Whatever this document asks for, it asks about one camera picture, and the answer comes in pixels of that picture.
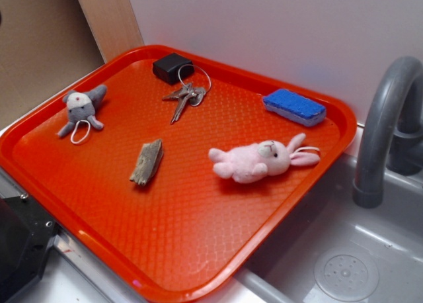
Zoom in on brown wood chip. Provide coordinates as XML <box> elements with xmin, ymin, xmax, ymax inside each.
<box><xmin>130</xmin><ymin>139</ymin><xmax>164</xmax><ymax>187</ymax></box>

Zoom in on pink plush bunny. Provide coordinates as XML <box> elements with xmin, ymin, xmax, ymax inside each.
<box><xmin>208</xmin><ymin>133</ymin><xmax>320</xmax><ymax>184</ymax></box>

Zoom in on orange plastic tray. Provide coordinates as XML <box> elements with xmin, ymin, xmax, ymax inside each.
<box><xmin>1</xmin><ymin>46</ymin><xmax>356</xmax><ymax>302</ymax></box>

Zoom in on blue sponge block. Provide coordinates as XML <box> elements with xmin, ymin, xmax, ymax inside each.
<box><xmin>262</xmin><ymin>89</ymin><xmax>327</xmax><ymax>127</ymax></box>

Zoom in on black rectangular box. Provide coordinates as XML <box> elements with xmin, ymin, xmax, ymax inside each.
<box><xmin>153</xmin><ymin>53</ymin><xmax>194</xmax><ymax>85</ymax></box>

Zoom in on grey plush elephant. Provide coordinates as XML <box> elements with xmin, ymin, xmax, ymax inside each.
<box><xmin>58</xmin><ymin>85</ymin><xmax>108</xmax><ymax>145</ymax></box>

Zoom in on grey plastic sink basin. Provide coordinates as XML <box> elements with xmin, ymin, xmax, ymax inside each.
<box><xmin>236</xmin><ymin>155</ymin><xmax>422</xmax><ymax>302</ymax></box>

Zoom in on light wooden board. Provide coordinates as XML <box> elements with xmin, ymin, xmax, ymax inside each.
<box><xmin>78</xmin><ymin>0</ymin><xmax>144</xmax><ymax>62</ymax></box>

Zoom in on grey toy faucet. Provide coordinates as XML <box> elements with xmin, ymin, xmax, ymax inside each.
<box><xmin>353</xmin><ymin>56</ymin><xmax>422</xmax><ymax>208</ymax></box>

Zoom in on silver keys on ring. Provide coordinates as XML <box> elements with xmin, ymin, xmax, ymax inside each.
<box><xmin>162</xmin><ymin>64</ymin><xmax>212</xmax><ymax>124</ymax></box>

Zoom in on black metal mount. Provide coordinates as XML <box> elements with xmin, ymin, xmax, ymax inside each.
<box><xmin>1</xmin><ymin>196</ymin><xmax>58</xmax><ymax>302</ymax></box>

